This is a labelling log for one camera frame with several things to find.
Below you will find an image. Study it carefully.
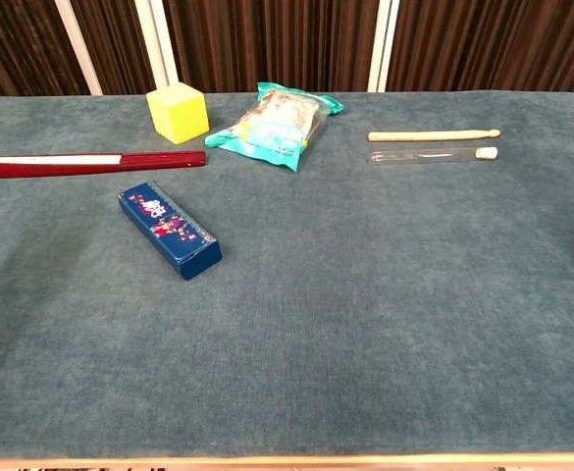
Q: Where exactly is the blue printed glasses case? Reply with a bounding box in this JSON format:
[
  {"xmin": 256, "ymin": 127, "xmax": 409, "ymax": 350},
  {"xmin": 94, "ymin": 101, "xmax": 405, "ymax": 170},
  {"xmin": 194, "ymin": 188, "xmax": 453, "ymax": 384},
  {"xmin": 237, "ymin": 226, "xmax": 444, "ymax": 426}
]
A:
[{"xmin": 118, "ymin": 182, "xmax": 224, "ymax": 282}]

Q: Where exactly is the teal table cloth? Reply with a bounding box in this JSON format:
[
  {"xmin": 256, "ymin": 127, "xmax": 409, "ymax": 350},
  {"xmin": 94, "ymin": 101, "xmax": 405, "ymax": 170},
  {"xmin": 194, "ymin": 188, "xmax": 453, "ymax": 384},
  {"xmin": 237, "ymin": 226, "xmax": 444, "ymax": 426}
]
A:
[{"xmin": 0, "ymin": 91, "xmax": 574, "ymax": 460}]

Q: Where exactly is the teal clear snack bag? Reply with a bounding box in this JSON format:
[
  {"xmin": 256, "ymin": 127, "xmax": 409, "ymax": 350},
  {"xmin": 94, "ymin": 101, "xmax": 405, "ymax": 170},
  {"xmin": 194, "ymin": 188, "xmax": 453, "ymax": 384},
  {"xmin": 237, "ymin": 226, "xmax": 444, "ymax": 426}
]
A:
[{"xmin": 204, "ymin": 81, "xmax": 345, "ymax": 173}]

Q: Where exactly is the red white folded fan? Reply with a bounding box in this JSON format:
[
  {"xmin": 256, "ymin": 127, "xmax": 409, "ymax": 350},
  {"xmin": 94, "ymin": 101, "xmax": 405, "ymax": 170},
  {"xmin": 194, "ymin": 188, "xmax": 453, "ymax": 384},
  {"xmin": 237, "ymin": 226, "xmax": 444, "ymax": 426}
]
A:
[{"xmin": 0, "ymin": 150, "xmax": 208, "ymax": 180}]

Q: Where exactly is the yellow foam cube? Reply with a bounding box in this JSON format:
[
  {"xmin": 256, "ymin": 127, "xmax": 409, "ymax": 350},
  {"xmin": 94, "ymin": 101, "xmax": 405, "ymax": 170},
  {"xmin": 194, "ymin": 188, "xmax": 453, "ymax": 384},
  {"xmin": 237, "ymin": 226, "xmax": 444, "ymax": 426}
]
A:
[{"xmin": 145, "ymin": 81, "xmax": 210, "ymax": 145}]

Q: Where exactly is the wooden drumstick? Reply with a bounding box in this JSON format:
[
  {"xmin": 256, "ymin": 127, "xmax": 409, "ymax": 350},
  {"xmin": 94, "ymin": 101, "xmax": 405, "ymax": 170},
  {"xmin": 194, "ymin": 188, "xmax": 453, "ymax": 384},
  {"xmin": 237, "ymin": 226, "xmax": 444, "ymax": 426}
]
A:
[{"xmin": 367, "ymin": 129, "xmax": 502, "ymax": 143}]

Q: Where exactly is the dark brown curtain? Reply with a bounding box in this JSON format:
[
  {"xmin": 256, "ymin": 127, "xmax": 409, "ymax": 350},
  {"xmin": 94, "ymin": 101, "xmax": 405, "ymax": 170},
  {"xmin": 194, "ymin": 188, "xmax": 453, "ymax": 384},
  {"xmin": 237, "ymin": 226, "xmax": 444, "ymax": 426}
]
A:
[{"xmin": 0, "ymin": 0, "xmax": 574, "ymax": 98}]

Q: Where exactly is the glass tube white stopper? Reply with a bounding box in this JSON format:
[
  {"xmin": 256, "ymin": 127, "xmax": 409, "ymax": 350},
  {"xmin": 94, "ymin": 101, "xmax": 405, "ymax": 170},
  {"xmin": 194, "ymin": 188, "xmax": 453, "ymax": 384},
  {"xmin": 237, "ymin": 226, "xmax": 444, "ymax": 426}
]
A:
[{"xmin": 367, "ymin": 146, "xmax": 499, "ymax": 167}]

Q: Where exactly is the white frame post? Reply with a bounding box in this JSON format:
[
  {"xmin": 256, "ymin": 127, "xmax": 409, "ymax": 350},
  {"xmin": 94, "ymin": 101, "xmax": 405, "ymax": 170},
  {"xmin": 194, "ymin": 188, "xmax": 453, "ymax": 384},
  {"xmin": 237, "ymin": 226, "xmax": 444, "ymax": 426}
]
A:
[
  {"xmin": 367, "ymin": 0, "xmax": 400, "ymax": 93},
  {"xmin": 133, "ymin": 0, "xmax": 180, "ymax": 92},
  {"xmin": 54, "ymin": 0, "xmax": 104, "ymax": 96}
]

